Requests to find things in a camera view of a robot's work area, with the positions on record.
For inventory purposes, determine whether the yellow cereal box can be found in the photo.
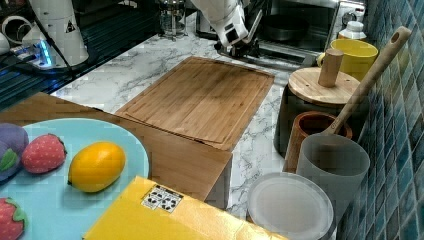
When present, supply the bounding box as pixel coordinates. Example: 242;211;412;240
83;177;288;240

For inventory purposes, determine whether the dark pan inside oven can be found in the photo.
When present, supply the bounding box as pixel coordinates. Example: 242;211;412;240
261;14;309;41

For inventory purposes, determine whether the brown wooden utensil holder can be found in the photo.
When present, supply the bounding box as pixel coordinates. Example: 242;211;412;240
283;111;335;173

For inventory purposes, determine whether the black canister with wooden lid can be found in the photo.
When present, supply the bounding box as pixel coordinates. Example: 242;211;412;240
274;48;360;156

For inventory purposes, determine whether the glass oven door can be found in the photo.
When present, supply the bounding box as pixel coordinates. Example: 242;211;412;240
229;40;319;71

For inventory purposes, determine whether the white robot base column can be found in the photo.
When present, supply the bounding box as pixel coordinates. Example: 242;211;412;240
23;0;89;70

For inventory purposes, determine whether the frosted plastic cup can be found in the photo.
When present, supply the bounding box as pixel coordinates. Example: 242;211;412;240
296;134;370;224

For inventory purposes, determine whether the light blue plate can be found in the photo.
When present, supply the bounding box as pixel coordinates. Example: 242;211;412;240
1;118;149;240

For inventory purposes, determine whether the clear jar with white lid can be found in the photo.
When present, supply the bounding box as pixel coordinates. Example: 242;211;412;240
247;172;334;240

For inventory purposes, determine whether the wooden spoon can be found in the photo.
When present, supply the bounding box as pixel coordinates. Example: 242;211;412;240
322;26;412;135

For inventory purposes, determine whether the white capped bottle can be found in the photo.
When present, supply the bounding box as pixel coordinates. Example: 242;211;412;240
338;21;366;40

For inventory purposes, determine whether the wooden cutting board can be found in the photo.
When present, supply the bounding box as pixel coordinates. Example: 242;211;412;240
117;57;274;151

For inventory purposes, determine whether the purple toy eggplant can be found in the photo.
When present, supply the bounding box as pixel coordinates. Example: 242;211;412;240
0;123;29;181

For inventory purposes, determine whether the yellow mug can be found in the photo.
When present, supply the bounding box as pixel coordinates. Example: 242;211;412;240
330;39;379;81

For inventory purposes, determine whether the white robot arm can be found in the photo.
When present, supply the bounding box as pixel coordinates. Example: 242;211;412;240
191;0;263;58

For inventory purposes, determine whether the yellow toy lemon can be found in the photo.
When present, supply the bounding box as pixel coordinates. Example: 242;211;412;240
68;141;126;193

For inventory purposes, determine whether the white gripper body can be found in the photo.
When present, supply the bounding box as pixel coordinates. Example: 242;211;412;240
216;6;263;51

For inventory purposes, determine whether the red toy strawberry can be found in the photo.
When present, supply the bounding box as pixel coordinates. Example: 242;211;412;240
0;198;27;240
22;134;67;174

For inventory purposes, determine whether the stainless steel toaster oven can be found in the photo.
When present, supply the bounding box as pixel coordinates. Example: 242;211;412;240
191;0;366;66

